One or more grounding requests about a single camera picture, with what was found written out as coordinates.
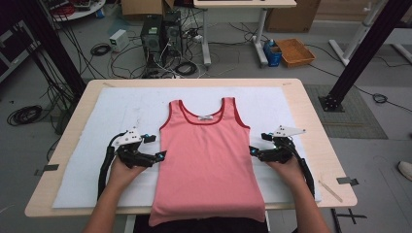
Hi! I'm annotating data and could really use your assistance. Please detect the person's right hand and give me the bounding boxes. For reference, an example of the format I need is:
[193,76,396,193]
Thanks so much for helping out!
[265,154,307,189]

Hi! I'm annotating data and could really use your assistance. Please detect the grey floor mat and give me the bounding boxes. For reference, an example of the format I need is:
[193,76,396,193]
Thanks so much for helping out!
[303,83,390,141]

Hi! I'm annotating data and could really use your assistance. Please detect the white power supply box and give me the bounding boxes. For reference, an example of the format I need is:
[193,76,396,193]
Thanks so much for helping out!
[108,28,130,53]

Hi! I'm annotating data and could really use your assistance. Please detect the white desk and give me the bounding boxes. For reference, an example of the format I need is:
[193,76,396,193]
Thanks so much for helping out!
[192,0,298,68]

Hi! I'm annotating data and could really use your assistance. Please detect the black metal frame post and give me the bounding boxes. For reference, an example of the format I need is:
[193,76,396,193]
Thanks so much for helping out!
[15,0,87,99]
[318,0,412,114]

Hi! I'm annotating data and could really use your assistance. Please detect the blue container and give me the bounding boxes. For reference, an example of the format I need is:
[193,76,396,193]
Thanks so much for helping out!
[262,39,284,68]

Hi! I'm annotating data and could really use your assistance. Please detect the light wooden table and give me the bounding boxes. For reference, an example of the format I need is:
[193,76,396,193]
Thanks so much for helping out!
[23,78,359,218]

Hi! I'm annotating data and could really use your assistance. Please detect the large black cable coil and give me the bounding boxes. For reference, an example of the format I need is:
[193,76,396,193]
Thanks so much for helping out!
[6,104,44,127]

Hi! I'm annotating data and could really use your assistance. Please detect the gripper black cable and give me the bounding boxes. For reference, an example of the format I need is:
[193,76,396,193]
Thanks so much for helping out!
[96,130,128,202]
[285,137,317,199]

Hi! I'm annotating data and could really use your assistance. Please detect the small black cable coil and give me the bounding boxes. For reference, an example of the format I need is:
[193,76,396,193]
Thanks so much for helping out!
[89,42,113,57]

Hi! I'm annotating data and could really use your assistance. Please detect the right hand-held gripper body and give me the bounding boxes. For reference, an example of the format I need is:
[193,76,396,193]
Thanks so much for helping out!
[265,124,307,165]

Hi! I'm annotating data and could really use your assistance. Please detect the person's dark pants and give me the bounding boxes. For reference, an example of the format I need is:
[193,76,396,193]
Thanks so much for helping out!
[132,213,270,233]

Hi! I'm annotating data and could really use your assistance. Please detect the white shoe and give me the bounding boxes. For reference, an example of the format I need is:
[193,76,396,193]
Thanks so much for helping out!
[396,160,412,183]

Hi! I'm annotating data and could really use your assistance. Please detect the person's left hand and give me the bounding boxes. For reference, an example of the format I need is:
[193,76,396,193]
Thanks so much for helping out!
[107,156,149,192]

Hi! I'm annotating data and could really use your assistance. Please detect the grey tape strip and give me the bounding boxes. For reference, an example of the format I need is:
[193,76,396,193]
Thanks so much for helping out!
[34,163,60,177]
[335,176,361,187]

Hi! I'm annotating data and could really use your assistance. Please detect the large cardboard box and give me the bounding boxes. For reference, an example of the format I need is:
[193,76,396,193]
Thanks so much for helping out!
[264,0,323,34]

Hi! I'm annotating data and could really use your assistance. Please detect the grey metal rack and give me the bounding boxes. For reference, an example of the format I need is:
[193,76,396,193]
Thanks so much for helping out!
[0,19,42,84]

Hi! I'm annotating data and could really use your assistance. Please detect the black computer tower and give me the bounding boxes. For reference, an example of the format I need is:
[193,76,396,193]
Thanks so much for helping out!
[161,10,185,58]
[139,15,165,68]

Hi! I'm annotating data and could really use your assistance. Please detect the round white table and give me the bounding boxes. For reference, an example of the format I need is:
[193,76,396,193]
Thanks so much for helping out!
[41,0,107,23]

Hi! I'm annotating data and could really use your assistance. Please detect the wooden tray on floor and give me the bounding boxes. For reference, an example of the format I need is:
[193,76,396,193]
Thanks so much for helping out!
[274,37,317,69]

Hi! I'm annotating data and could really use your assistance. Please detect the thin wooden stick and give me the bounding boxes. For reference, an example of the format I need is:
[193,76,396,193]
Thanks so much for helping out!
[317,179,344,204]

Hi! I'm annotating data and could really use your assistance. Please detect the pink tank top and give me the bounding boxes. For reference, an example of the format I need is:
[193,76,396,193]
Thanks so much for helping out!
[148,96,267,227]

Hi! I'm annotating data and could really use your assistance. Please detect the small cardboard box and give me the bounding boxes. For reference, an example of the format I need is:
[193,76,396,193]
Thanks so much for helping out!
[120,0,176,17]

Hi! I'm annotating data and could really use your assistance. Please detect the white metal stand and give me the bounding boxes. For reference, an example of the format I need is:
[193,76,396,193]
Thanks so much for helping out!
[327,0,391,68]

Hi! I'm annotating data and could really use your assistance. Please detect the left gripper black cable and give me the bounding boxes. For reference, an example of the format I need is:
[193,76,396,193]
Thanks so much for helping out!
[96,130,128,202]

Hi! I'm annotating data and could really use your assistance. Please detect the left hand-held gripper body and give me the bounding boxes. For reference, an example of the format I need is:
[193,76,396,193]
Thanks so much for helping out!
[112,127,154,170]

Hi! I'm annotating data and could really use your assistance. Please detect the white foam mat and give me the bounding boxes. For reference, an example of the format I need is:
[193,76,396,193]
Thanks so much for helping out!
[51,84,323,210]

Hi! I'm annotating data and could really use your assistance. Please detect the tiny black cable coil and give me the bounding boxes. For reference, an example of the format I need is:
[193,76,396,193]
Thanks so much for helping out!
[371,92,389,105]

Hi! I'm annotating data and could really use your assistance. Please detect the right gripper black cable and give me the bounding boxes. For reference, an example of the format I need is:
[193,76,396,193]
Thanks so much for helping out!
[285,137,317,199]

